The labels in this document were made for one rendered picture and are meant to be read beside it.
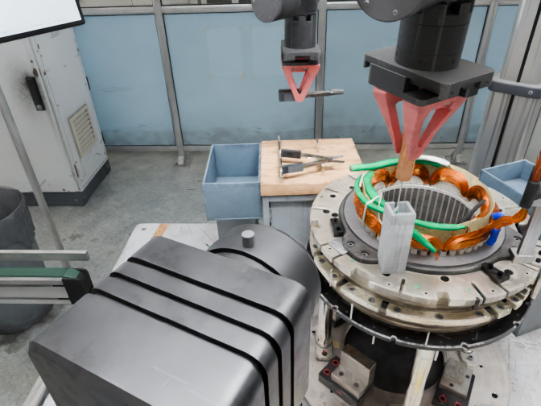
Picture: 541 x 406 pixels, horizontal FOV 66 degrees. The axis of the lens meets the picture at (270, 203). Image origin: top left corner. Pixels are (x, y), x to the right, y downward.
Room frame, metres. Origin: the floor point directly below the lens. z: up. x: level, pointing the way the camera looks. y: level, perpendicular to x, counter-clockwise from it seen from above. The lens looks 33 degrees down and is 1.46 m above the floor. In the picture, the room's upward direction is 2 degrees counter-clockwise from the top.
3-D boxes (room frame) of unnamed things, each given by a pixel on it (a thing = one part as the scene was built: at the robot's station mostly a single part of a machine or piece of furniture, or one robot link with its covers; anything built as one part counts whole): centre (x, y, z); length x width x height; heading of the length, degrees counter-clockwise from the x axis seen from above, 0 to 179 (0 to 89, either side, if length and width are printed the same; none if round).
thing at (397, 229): (0.39, -0.15, 1.14); 0.03 x 0.03 x 0.09; 3
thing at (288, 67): (0.79, -0.06, 1.22); 0.07 x 0.07 x 0.09; 0
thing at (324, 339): (0.51, -0.09, 0.91); 0.02 x 0.02 x 0.21
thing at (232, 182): (0.75, 0.07, 0.92); 0.17 x 0.11 x 0.28; 0
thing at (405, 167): (0.40, -0.15, 1.25); 0.02 x 0.02 x 0.06
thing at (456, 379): (0.41, -0.30, 0.83); 0.05 x 0.04 x 0.02; 147
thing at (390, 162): (0.56, -0.19, 1.15); 0.15 x 0.04 x 0.02; 93
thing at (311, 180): (0.75, -0.08, 1.05); 0.20 x 0.19 x 0.02; 90
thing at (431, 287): (0.49, -0.22, 1.09); 0.32 x 0.32 x 0.01
